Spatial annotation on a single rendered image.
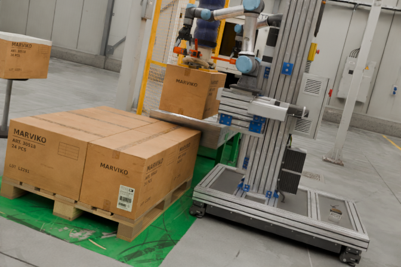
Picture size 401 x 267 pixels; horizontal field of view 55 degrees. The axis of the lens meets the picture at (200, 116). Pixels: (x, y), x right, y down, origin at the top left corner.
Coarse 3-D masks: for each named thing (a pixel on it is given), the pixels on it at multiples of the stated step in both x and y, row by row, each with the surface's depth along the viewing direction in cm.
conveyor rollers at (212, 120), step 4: (180, 116) 394; (184, 116) 394; (212, 116) 432; (216, 116) 440; (200, 120) 390; (204, 120) 397; (208, 120) 405; (212, 120) 405; (216, 120) 412; (212, 124) 386; (216, 124) 393; (220, 124) 393
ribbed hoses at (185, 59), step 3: (186, 57) 332; (189, 57) 331; (183, 60) 332; (186, 60) 331; (189, 60) 330; (192, 60) 330; (195, 60) 329; (198, 60) 328; (201, 60) 328; (183, 63) 338; (186, 63) 337; (198, 63) 330; (201, 63) 327; (204, 63) 327; (207, 63) 329; (210, 63) 361; (213, 63) 360; (204, 66) 332; (207, 66) 331; (213, 66) 356
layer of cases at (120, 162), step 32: (32, 128) 247; (64, 128) 256; (96, 128) 274; (128, 128) 294; (160, 128) 317; (32, 160) 250; (64, 160) 243; (96, 160) 236; (128, 160) 230; (160, 160) 252; (192, 160) 334; (64, 192) 245; (96, 192) 239; (128, 192) 232; (160, 192) 268
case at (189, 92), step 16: (176, 80) 323; (192, 80) 319; (208, 80) 315; (224, 80) 369; (176, 96) 324; (192, 96) 320; (208, 96) 322; (176, 112) 326; (192, 112) 322; (208, 112) 336
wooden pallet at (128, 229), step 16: (192, 176) 347; (16, 192) 261; (32, 192) 252; (48, 192) 249; (176, 192) 327; (64, 208) 246; (80, 208) 243; (96, 208) 244; (160, 208) 286; (128, 224) 234; (144, 224) 258; (128, 240) 236
